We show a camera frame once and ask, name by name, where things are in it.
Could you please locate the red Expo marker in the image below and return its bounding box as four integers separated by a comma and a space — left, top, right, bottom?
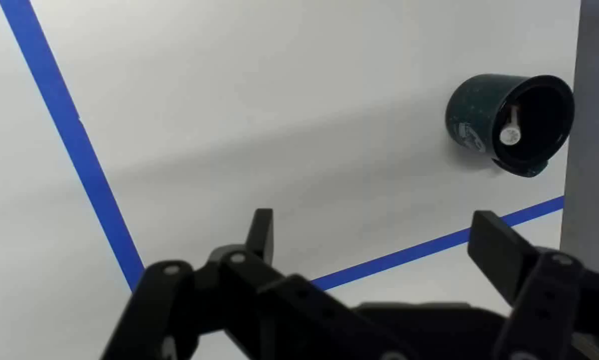
500, 106, 521, 145

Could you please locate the long blue tape line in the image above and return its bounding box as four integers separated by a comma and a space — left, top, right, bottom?
0, 0, 144, 289

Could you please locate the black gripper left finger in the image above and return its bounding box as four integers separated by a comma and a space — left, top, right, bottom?
102, 207, 407, 360

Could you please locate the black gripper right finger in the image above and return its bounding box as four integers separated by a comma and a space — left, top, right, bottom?
468, 210, 599, 360

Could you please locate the dark green mug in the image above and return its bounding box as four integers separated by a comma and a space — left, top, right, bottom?
446, 73, 576, 178

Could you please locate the short blue tape line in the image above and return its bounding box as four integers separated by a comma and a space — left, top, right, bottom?
313, 195, 565, 289

